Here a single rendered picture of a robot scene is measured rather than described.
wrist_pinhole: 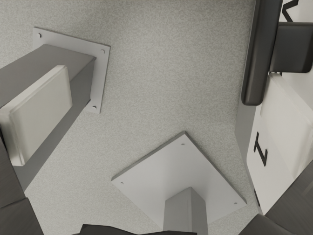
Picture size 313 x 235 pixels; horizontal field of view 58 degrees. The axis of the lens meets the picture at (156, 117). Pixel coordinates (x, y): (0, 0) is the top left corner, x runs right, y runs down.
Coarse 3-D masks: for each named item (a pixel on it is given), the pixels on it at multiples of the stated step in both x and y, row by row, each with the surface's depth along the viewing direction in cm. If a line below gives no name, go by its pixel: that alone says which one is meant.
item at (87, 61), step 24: (48, 48) 105; (72, 48) 109; (96, 48) 109; (0, 72) 80; (24, 72) 84; (72, 72) 92; (96, 72) 113; (0, 96) 69; (72, 96) 92; (96, 96) 118; (72, 120) 99; (48, 144) 80; (24, 168) 67
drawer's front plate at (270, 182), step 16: (288, 0) 21; (304, 0) 18; (304, 16) 18; (288, 80) 20; (304, 80) 17; (304, 96) 17; (256, 112) 28; (256, 128) 27; (272, 144) 22; (256, 160) 27; (272, 160) 22; (256, 176) 27; (272, 176) 22; (288, 176) 19; (256, 192) 26; (272, 192) 22
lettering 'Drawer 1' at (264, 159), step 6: (294, 0) 19; (288, 6) 20; (282, 12) 22; (288, 18) 20; (270, 72) 24; (276, 72) 22; (258, 132) 26; (258, 144) 26; (258, 150) 26; (264, 162) 24
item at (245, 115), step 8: (240, 96) 105; (240, 104) 104; (240, 112) 104; (248, 112) 92; (240, 120) 103; (248, 120) 92; (240, 128) 102; (248, 128) 91; (240, 136) 102; (248, 136) 91; (240, 144) 101; (248, 144) 90; (240, 152) 101; (248, 176) 88; (256, 200) 79
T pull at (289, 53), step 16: (256, 0) 16; (272, 0) 15; (256, 16) 16; (272, 16) 15; (256, 32) 16; (272, 32) 16; (288, 32) 16; (304, 32) 15; (256, 48) 16; (272, 48) 16; (288, 48) 16; (304, 48) 16; (256, 64) 16; (272, 64) 16; (288, 64) 16; (304, 64) 16; (256, 80) 17; (256, 96) 17
